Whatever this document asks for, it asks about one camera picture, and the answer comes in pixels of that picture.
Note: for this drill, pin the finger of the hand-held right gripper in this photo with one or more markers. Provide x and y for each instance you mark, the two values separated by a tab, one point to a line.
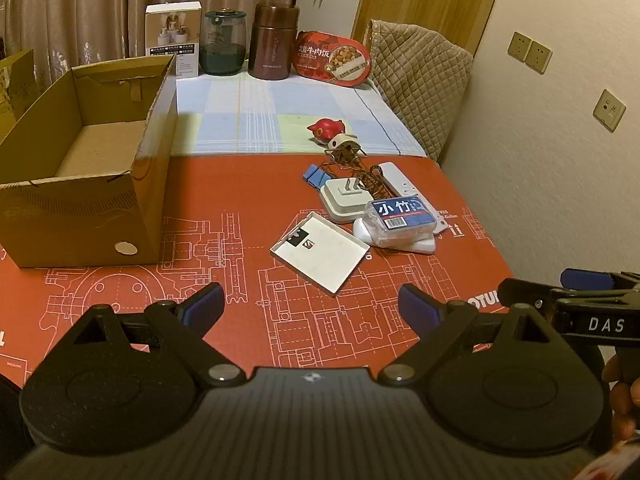
585	278
520	292

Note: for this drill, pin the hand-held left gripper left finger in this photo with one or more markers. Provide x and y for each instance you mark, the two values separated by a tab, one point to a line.
205	306

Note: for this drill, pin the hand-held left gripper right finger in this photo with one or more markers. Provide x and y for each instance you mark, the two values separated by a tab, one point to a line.
417	307

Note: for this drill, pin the white plastic device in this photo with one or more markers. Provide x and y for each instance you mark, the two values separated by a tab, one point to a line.
425	246

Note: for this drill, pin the clear box with blue label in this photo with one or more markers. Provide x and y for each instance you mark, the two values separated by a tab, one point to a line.
400	212

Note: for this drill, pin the white shallow box lid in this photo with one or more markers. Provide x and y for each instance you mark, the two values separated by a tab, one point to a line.
325	255

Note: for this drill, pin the white power adapter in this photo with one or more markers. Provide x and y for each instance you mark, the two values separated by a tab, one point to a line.
337	206

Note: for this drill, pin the white remote control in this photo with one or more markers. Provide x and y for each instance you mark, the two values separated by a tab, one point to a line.
396	175

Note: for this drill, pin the blue clip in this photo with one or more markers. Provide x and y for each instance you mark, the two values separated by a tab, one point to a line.
312	176

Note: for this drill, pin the small white round gadget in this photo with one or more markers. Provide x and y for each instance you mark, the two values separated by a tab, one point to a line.
342	141

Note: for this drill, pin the person's right hand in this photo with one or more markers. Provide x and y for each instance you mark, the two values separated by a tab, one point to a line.
625	402

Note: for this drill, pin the red blueprint mat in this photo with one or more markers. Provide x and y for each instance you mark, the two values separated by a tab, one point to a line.
225	195

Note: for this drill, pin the beige quilted chair cover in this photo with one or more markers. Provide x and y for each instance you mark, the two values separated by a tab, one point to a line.
425	80

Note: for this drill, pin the green glass jar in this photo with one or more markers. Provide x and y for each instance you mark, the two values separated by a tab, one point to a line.
222	55

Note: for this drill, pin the brown thermos flask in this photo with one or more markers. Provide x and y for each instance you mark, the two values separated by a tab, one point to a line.
272	45

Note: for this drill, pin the red instant meal tray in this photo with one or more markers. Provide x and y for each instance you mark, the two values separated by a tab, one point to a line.
320	55

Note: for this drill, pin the white product box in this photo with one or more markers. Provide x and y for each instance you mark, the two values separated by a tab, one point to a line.
172	25

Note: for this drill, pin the beige wall socket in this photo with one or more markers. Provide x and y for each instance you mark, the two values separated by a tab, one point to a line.
540	56
520	46

